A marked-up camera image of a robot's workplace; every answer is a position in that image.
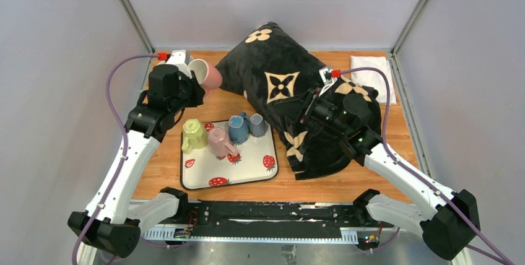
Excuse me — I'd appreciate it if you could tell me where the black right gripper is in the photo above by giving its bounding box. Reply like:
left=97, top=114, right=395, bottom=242
left=273, top=84, right=351, bottom=137

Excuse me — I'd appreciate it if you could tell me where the pink round mug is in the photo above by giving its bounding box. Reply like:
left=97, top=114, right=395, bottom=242
left=188, top=59, right=223, bottom=97

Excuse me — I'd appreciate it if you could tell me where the green octagonal mug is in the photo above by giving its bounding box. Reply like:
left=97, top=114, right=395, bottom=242
left=181, top=119, right=208, bottom=154

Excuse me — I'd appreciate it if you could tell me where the pink octagonal mug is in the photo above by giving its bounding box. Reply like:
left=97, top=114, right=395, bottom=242
left=207, top=128, right=238, bottom=157

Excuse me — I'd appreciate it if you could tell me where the white strawberry tray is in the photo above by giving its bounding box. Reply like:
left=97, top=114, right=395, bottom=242
left=180, top=128, right=279, bottom=190

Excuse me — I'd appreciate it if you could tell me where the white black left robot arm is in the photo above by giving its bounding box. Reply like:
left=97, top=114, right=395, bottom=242
left=67, top=64, right=205, bottom=258

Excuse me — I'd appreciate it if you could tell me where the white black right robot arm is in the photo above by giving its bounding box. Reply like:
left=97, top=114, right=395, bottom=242
left=275, top=89, right=480, bottom=261

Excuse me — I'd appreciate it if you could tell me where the grey blue dotted mug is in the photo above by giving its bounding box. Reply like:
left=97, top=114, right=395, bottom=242
left=248, top=113, right=267, bottom=137

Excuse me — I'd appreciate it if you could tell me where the black floral plush blanket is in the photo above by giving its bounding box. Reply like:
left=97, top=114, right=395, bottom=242
left=217, top=22, right=381, bottom=180

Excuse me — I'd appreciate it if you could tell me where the white folded cloth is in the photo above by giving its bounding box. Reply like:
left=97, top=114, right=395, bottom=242
left=350, top=56, right=397, bottom=105

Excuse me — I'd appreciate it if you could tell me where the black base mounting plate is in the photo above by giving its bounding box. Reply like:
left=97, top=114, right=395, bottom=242
left=143, top=201, right=394, bottom=248

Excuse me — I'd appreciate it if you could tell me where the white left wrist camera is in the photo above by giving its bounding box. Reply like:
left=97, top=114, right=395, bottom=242
left=165, top=50, right=193, bottom=79

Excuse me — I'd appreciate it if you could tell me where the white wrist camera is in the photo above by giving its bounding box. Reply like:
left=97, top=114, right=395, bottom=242
left=319, top=66, right=337, bottom=95
left=165, top=50, right=193, bottom=79

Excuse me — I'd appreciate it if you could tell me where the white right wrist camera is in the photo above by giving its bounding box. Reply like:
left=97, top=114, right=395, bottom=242
left=319, top=66, right=337, bottom=95

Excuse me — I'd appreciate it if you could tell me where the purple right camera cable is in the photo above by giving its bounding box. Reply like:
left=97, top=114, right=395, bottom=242
left=331, top=67, right=516, bottom=265

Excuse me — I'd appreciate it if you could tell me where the purple camera cable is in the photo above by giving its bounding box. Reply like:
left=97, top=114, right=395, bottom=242
left=331, top=67, right=516, bottom=265
left=71, top=53, right=168, bottom=265

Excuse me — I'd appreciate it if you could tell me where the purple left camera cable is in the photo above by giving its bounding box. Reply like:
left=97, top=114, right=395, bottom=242
left=71, top=53, right=168, bottom=265

